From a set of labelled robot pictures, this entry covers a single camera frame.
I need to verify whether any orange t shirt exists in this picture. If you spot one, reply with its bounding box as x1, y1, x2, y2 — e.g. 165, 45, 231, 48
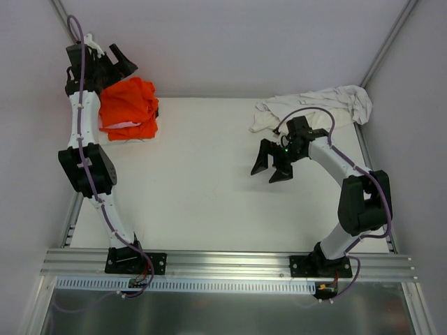
101, 122, 158, 141
99, 77, 159, 130

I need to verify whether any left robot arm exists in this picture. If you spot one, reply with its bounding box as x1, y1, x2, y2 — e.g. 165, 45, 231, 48
58, 42, 145, 273

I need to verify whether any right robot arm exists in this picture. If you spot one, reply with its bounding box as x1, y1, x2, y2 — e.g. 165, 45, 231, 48
251, 117, 392, 278

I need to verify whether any folded orange t shirt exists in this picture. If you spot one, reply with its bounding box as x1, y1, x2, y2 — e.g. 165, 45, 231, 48
101, 122, 158, 141

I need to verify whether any crumpled white t shirt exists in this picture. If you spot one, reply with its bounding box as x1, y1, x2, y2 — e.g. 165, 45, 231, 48
249, 85, 372, 133

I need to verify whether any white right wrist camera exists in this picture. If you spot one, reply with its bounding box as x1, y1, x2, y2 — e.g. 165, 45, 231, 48
279, 134, 289, 147

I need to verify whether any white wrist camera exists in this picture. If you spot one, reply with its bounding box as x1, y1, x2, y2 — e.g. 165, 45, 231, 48
279, 134, 289, 147
84, 33, 105, 58

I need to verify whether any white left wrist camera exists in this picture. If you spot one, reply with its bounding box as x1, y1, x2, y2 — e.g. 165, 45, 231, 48
84, 33, 105, 58

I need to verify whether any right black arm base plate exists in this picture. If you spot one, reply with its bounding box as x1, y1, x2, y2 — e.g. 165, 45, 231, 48
289, 253, 353, 278

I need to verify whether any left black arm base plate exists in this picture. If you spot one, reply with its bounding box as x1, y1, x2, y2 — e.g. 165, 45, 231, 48
104, 247, 167, 275

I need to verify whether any right corner frame post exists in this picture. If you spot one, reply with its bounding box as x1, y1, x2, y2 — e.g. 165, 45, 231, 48
360, 0, 420, 89

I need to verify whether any white slotted cable duct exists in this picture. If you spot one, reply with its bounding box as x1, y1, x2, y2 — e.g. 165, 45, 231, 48
55, 276, 316, 295

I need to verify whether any aluminium mounting rail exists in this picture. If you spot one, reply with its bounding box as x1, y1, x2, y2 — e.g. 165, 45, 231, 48
40, 248, 419, 283

